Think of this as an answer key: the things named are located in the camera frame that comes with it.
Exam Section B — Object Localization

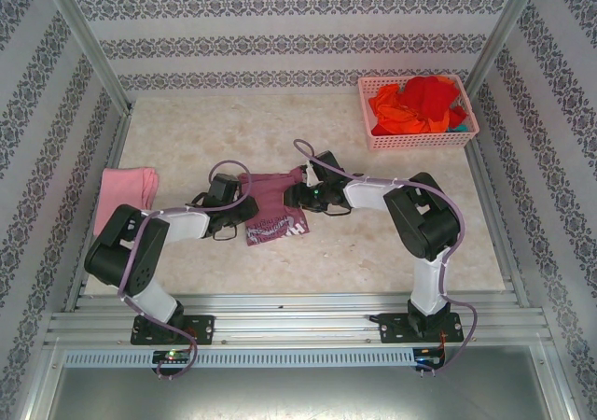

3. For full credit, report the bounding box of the mauve t-shirt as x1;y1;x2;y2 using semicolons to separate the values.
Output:
237;166;312;249

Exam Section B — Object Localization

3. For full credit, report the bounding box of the folded light pink t-shirt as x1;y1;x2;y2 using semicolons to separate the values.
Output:
94;166;161;237

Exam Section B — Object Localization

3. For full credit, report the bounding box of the red and orange clothes pile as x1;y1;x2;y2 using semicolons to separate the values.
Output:
368;83;452;136

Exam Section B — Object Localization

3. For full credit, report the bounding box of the pink plastic basket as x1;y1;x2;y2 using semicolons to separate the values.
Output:
357;74;481;152

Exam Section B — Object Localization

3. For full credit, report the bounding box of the red t-shirt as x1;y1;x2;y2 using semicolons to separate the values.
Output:
401;77;467;127

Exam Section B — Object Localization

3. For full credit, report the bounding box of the grey metal shelf panel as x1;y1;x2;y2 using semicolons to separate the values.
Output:
27;344;576;420

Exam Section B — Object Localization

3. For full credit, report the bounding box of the aluminium mounting rail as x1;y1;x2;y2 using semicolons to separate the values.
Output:
46;292;552;347

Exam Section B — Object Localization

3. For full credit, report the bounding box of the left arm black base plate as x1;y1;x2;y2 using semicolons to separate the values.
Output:
130;315;216;346

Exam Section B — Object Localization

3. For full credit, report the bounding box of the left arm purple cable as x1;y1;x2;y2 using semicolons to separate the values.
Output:
118;159;254;382

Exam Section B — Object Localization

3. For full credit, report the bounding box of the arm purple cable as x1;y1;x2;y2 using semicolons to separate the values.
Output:
292;138;479;377
118;159;254;382

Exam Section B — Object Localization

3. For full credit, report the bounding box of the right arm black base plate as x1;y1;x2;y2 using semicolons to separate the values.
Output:
369;312;468;345

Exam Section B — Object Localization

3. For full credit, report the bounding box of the slotted grey cable duct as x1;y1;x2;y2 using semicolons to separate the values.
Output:
62;347;417;368

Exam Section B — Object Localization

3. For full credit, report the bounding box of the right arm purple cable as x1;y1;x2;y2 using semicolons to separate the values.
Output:
292;138;479;377

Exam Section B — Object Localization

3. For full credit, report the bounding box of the left aluminium corner post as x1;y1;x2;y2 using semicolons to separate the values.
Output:
39;0;134;116

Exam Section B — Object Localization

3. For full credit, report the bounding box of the aluminium corner post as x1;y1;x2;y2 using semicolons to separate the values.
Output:
464;0;547;97
39;0;134;116

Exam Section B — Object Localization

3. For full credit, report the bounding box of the right aluminium corner post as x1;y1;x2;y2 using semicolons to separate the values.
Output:
464;0;547;97

